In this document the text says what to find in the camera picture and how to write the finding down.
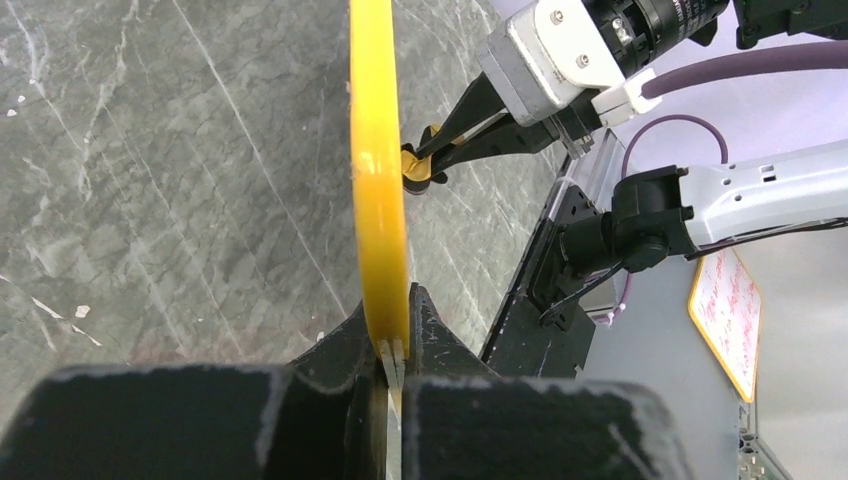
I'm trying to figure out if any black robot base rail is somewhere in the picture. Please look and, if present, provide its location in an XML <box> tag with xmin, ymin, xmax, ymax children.
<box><xmin>481</xmin><ymin>129</ymin><xmax>627</xmax><ymax>378</ymax></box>

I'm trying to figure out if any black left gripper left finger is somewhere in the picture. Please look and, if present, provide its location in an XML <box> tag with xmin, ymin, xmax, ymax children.
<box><xmin>1</xmin><ymin>310</ymin><xmax>387</xmax><ymax>479</ymax></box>

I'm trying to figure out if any spare yellow framed whiteboard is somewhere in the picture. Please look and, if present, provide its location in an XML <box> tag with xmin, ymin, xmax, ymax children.
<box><xmin>687</xmin><ymin>249</ymin><xmax>763</xmax><ymax>403</ymax></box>

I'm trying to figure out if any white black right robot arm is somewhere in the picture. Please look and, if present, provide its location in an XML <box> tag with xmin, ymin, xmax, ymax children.
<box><xmin>402</xmin><ymin>1</ymin><xmax>847</xmax><ymax>327</ymax></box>

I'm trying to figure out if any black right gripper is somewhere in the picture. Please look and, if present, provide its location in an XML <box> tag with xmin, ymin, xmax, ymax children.
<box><xmin>583</xmin><ymin>0</ymin><xmax>847</xmax><ymax>77</ymax></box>

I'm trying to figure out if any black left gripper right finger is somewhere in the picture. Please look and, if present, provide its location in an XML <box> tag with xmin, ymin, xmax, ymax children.
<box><xmin>400</xmin><ymin>284</ymin><xmax>693</xmax><ymax>479</ymax></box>

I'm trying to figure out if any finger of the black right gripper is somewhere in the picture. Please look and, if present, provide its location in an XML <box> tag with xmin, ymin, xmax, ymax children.
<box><xmin>415</xmin><ymin>74</ymin><xmax>505</xmax><ymax>159</ymax></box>
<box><xmin>431</xmin><ymin>109</ymin><xmax>600</xmax><ymax>183</ymax></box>

